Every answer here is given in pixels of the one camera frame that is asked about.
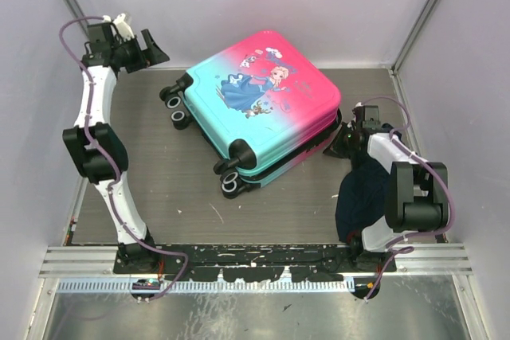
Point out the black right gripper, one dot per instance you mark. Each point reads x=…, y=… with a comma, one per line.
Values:
x=335, y=147

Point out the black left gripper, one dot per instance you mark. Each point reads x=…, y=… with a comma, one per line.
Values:
x=152, y=56

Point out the pink teal suitcase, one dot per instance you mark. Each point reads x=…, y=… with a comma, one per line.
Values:
x=261, y=104

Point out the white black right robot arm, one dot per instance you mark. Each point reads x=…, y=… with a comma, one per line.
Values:
x=390, y=193

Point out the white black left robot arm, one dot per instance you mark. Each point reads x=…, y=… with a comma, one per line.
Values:
x=96, y=151

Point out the navy garment with red trim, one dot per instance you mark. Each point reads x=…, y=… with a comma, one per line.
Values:
x=360, y=202

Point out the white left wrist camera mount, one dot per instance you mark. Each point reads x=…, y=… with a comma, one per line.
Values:
x=123, y=24

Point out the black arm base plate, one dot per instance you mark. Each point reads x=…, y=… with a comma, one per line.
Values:
x=261, y=262

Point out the aluminium frame rail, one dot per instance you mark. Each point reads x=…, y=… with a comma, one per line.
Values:
x=94, y=261

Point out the white slotted cable duct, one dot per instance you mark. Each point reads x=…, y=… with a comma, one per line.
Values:
x=148, y=286

